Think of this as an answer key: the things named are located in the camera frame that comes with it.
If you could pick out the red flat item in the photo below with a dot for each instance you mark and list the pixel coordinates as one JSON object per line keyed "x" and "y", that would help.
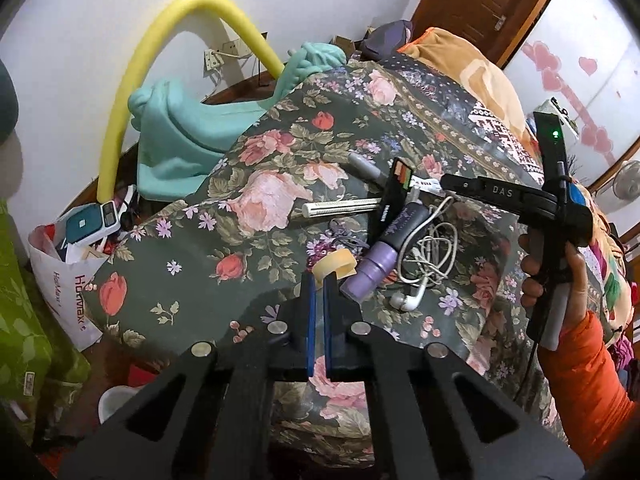
{"x": 145, "y": 374}

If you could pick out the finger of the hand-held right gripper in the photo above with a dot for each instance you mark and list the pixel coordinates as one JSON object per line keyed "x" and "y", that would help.
{"x": 480, "y": 190}

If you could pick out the white disposable razor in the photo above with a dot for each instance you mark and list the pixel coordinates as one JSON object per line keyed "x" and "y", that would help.
{"x": 340, "y": 208}

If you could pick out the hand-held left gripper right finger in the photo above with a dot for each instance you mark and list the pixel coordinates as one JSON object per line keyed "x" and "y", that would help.
{"x": 330, "y": 320}

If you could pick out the dark floral blanket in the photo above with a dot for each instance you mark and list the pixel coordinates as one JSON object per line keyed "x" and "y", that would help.
{"x": 250, "y": 260}

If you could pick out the white wall socket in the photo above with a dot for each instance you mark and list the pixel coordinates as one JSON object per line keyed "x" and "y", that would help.
{"x": 235, "y": 48}
{"x": 212, "y": 61}

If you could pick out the teal white scale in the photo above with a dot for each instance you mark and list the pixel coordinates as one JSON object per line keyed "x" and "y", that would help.
{"x": 87, "y": 222}

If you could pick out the yellowish tape roll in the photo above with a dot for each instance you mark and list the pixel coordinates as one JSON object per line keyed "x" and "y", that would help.
{"x": 345, "y": 260}

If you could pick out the grey marker pen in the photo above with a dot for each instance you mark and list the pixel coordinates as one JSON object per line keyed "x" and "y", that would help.
{"x": 367, "y": 167}

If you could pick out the teal cloth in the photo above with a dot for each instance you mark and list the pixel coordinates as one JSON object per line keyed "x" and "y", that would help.
{"x": 175, "y": 130}

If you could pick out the dark purple cloth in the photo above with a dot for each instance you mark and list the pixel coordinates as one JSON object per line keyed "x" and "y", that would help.
{"x": 385, "y": 37}

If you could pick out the geometric patterned cloth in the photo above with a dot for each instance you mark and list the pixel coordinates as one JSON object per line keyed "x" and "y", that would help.
{"x": 500, "y": 130}

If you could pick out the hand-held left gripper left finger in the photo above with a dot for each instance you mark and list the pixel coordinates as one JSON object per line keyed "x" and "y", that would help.
{"x": 310, "y": 320}

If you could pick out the white shopping bag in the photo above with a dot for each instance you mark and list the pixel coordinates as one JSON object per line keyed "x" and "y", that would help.
{"x": 65, "y": 290}

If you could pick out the white standing fan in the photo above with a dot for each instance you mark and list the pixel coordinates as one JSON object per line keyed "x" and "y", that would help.
{"x": 627, "y": 180}

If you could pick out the white cup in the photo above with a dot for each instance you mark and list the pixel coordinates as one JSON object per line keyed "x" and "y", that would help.
{"x": 112, "y": 405}

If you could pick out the black box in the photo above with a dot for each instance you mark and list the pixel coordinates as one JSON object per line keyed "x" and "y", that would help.
{"x": 387, "y": 210}

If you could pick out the dark knit hat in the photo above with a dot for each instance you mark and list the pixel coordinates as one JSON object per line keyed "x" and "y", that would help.
{"x": 6, "y": 105}

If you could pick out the purple bottle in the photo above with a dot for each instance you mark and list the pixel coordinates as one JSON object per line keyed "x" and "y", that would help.
{"x": 375, "y": 270}

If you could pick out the person's right hand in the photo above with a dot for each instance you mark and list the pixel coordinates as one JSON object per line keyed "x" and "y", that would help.
{"x": 580, "y": 280}

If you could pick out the white wardrobe with heart stickers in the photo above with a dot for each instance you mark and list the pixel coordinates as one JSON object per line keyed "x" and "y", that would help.
{"x": 600, "y": 35}

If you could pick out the green leaf-print bag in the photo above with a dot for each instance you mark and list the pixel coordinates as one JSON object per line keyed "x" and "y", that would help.
{"x": 25, "y": 335}

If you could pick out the yellow foam tube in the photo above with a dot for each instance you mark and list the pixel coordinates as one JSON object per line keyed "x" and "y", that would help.
{"x": 150, "y": 35}

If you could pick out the colourful floral quilt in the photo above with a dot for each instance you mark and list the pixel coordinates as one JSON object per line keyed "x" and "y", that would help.
{"x": 620, "y": 280}

